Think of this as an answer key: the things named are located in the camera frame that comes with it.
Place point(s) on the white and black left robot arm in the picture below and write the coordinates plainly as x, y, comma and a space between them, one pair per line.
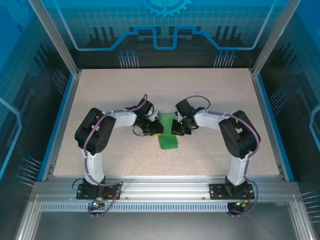
95, 132

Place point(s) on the aluminium frame post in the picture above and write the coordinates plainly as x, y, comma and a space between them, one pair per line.
270, 37
56, 37

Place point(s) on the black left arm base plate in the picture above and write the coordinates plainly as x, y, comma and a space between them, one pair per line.
112, 192

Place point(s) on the aluminium right side rail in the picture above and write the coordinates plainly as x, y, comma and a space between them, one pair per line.
261, 100

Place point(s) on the green paper sheet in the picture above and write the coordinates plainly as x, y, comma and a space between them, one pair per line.
168, 142

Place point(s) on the aluminium left side rail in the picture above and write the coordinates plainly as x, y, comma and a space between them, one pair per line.
70, 100

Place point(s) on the aluminium mounting rail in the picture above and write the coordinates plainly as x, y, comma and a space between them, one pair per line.
162, 186

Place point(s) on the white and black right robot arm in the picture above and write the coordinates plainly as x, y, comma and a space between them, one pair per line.
240, 135

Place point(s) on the aluminium right frame post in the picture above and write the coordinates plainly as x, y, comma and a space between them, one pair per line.
270, 37

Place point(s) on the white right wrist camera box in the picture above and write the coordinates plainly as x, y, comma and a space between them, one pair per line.
177, 114

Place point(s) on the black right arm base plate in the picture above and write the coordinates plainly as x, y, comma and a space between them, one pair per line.
217, 191

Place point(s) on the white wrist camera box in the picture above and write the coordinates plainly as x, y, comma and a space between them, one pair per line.
177, 114
156, 114

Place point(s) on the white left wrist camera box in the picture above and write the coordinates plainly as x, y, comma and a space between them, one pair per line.
156, 114

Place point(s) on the aluminium left frame post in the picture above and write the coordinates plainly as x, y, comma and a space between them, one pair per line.
56, 37

